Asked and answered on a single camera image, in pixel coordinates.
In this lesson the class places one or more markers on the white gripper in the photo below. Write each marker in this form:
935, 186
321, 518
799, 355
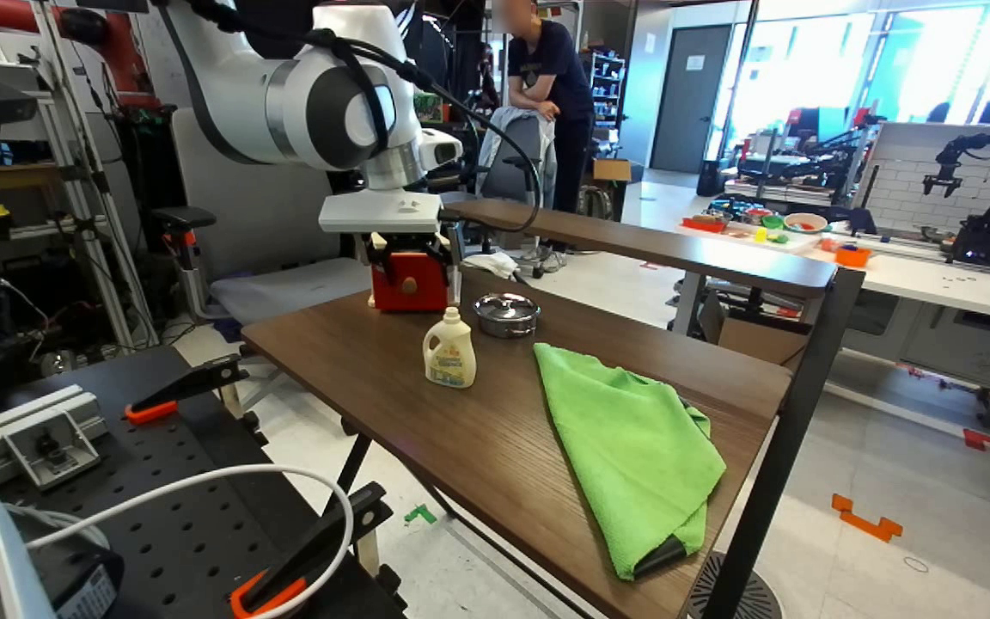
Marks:
379, 216

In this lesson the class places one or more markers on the red box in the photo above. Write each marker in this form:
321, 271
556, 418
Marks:
410, 283

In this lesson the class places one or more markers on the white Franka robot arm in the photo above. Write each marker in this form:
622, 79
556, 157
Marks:
290, 105

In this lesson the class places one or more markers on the black background robot arm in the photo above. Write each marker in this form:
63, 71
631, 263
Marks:
980, 207

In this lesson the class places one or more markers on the red toy piece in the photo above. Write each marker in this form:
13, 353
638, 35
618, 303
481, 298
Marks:
703, 225

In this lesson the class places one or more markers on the orange toy block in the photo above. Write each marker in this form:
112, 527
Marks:
851, 257

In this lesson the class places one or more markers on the small white plastic bottle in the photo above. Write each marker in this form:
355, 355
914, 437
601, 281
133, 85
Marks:
450, 355

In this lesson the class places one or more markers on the small metal bowl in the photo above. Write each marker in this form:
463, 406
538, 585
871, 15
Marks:
506, 313

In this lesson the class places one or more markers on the grey mesh office chair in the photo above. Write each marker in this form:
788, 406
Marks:
512, 157

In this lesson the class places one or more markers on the grey partition panel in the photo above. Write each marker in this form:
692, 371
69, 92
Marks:
249, 207

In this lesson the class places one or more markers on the standing person in dark clothes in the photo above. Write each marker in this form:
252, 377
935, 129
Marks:
552, 79

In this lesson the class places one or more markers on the green cloth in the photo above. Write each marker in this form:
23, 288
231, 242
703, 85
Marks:
635, 460

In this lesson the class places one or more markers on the grey door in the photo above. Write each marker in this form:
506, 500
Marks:
690, 98

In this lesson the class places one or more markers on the black perforated breadboard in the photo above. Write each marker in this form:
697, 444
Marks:
173, 518

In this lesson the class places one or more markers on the white pegboard panel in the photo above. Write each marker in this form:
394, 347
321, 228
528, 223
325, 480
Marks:
919, 173

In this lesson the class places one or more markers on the orange floor tape marker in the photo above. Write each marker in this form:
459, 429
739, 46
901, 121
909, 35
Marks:
864, 521

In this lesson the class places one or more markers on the black table leg frame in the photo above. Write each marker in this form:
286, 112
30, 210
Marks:
353, 460

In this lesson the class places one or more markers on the silver metal ladder frame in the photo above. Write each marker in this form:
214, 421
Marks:
93, 173

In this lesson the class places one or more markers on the aluminium extrusion rail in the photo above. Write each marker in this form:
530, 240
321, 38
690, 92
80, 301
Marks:
15, 434

